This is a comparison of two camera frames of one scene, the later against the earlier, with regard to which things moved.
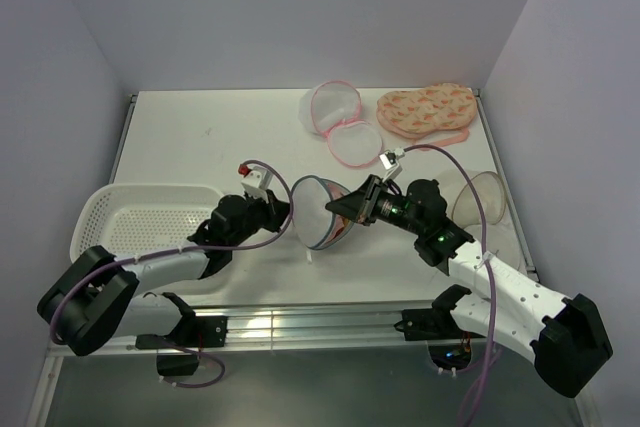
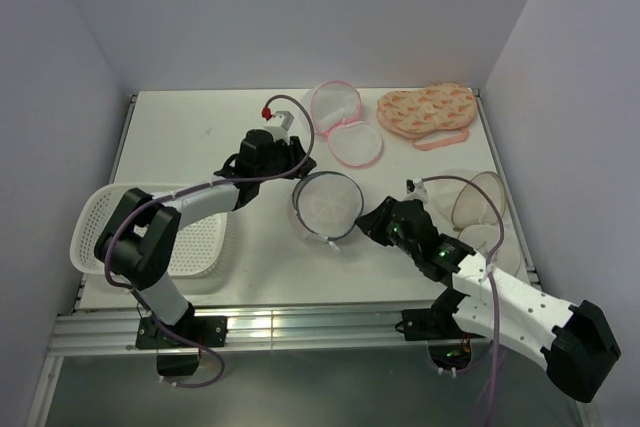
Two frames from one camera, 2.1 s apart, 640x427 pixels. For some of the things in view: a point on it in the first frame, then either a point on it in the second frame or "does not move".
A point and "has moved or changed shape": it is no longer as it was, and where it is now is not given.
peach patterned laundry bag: x=438 y=114 does not move
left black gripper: x=275 y=209 to x=294 y=153
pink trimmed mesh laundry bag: x=331 y=109 does not move
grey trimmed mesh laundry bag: x=318 y=227 has moved or changed shape
